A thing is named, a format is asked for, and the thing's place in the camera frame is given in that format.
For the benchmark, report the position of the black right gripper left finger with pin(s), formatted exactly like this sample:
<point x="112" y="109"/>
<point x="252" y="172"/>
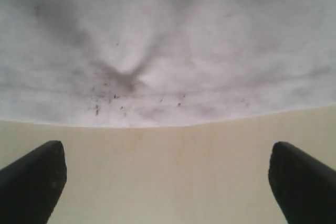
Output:
<point x="32" y="185"/>

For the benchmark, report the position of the white t-shirt red lettering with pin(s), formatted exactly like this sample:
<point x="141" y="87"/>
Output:
<point x="139" y="63"/>

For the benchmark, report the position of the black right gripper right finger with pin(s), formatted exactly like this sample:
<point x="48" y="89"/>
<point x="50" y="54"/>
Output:
<point x="303" y="187"/>

